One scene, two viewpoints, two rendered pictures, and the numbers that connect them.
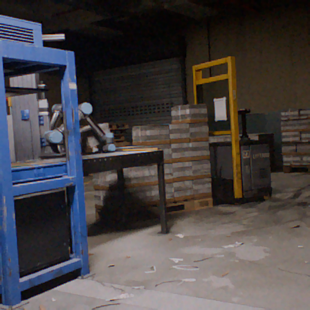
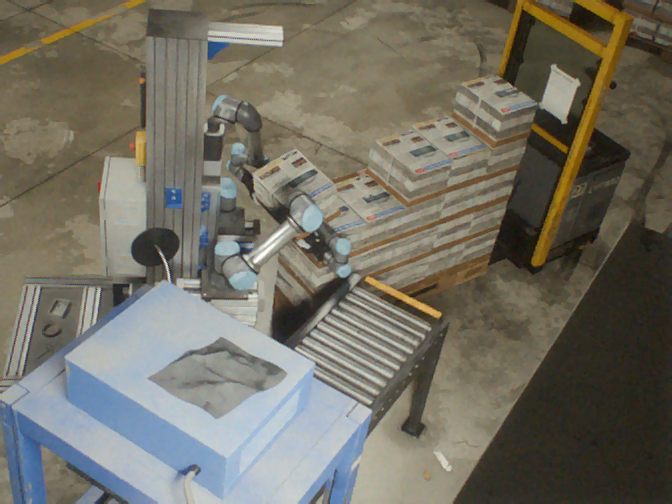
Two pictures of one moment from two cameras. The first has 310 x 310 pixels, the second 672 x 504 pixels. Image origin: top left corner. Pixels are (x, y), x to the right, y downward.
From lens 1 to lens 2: 3.27 m
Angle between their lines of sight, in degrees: 37
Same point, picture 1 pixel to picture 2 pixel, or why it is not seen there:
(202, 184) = (480, 243)
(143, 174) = (381, 259)
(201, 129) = (511, 153)
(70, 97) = (347, 483)
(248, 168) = (573, 212)
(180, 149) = (461, 197)
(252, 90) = not seen: outside the picture
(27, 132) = (174, 225)
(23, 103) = (171, 175)
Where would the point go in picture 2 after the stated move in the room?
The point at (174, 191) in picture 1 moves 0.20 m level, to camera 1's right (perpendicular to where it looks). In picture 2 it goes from (427, 268) to (459, 270)
